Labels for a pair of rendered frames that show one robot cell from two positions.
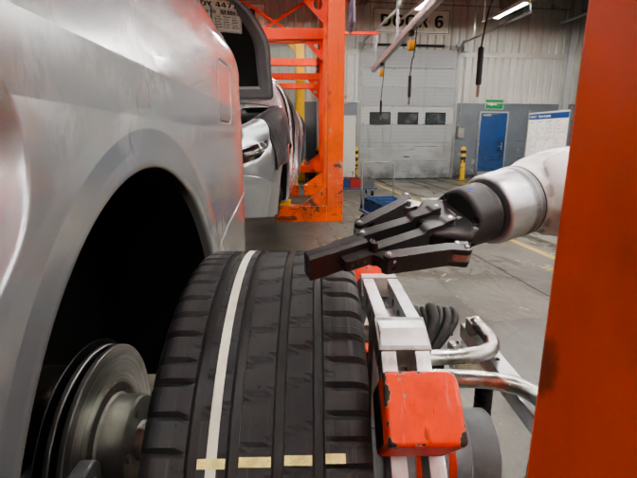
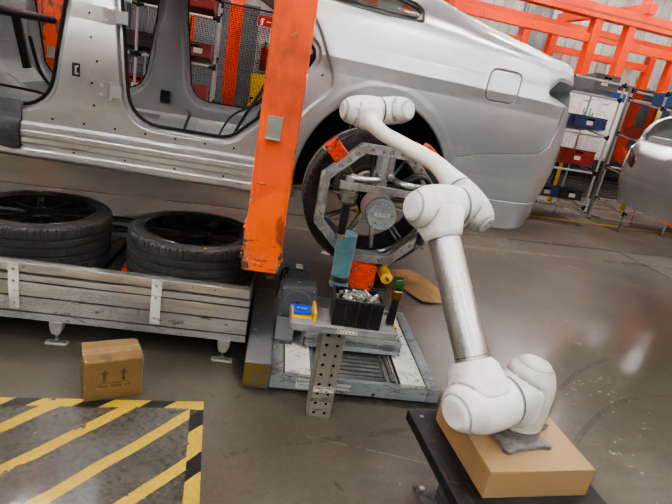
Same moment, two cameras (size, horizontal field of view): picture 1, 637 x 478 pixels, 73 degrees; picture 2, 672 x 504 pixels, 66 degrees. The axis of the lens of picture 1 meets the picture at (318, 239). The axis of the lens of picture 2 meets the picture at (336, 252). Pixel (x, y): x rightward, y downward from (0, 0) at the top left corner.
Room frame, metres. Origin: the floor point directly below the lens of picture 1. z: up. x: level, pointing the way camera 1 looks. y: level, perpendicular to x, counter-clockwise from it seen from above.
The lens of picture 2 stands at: (0.15, -2.40, 1.38)
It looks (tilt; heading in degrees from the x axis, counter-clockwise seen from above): 19 degrees down; 82
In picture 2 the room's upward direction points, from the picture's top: 11 degrees clockwise
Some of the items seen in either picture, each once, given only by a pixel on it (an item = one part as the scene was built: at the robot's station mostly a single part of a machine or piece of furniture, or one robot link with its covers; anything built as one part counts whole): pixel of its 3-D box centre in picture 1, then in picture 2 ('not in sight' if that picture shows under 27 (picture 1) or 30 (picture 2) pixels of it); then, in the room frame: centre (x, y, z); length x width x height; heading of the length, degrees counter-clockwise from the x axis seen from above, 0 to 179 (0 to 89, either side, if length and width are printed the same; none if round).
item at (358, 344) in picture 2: not in sight; (348, 327); (0.65, 0.06, 0.13); 0.50 x 0.36 x 0.10; 1
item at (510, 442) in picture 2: not in sight; (519, 425); (1.03, -1.06, 0.43); 0.22 x 0.18 x 0.06; 15
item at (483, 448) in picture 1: (425, 449); (378, 209); (0.62, -0.18, 0.85); 0.21 x 0.14 x 0.14; 91
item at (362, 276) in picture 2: not in sight; (359, 275); (0.62, -0.07, 0.48); 0.16 x 0.12 x 0.17; 91
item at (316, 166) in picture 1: (311, 119); not in sight; (10.47, 0.16, 1.75); 0.68 x 0.16 x 2.46; 91
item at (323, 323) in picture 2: not in sight; (341, 322); (0.50, -0.50, 0.44); 0.43 x 0.17 x 0.03; 1
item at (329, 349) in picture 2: not in sight; (325, 368); (0.47, -0.50, 0.21); 0.10 x 0.10 x 0.42; 1
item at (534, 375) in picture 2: not in sight; (524, 390); (1.01, -1.08, 0.57); 0.18 x 0.16 x 0.22; 27
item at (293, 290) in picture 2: not in sight; (294, 297); (0.34, 0.08, 0.26); 0.42 x 0.18 x 0.35; 91
